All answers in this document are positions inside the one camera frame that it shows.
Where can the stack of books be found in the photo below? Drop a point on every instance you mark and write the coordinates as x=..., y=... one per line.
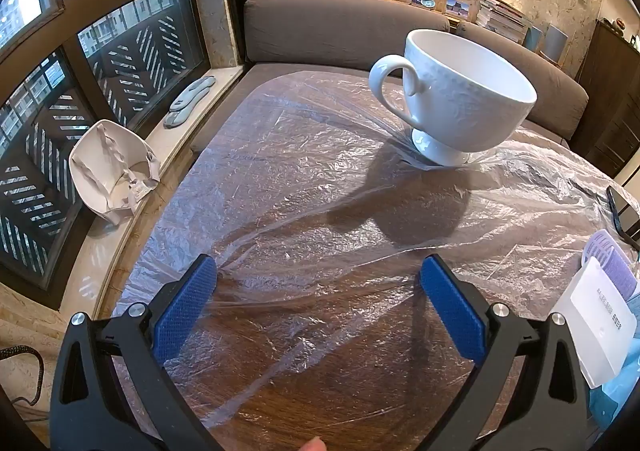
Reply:
x=500, y=21

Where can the white ceramic cup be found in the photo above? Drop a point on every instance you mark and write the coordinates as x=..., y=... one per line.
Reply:
x=465, y=91

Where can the grey cups on ledge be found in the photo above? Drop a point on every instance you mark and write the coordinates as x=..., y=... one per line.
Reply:
x=555, y=41

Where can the blue paper bag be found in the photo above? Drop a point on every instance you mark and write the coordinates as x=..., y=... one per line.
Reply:
x=607, y=401

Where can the blue white medicine box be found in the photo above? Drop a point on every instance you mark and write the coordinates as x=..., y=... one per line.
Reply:
x=590, y=321

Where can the dark wooden cabinet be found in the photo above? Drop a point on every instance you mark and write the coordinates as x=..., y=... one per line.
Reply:
x=610, y=96

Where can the black smartphone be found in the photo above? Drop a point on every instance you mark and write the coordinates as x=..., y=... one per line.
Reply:
x=625, y=211

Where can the small cabinet ornament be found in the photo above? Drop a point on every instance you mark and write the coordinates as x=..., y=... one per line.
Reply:
x=614, y=23

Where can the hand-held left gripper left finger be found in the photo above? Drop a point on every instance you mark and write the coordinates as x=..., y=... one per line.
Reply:
x=185, y=311

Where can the purple white plastic basket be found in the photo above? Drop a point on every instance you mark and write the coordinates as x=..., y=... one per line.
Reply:
x=607, y=251

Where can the building photo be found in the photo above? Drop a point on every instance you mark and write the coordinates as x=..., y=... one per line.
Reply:
x=457, y=6

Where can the person's left hand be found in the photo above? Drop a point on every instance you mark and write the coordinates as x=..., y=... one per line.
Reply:
x=313, y=445

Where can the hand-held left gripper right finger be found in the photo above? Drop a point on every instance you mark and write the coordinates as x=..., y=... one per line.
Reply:
x=452, y=316

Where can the dark framed window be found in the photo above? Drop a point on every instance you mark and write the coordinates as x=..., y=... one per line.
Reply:
x=140, y=51

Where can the light blue cylinder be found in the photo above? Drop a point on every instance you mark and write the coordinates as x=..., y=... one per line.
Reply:
x=534, y=37

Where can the grey insole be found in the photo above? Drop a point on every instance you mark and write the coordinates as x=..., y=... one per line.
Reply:
x=175, y=120
x=192, y=91

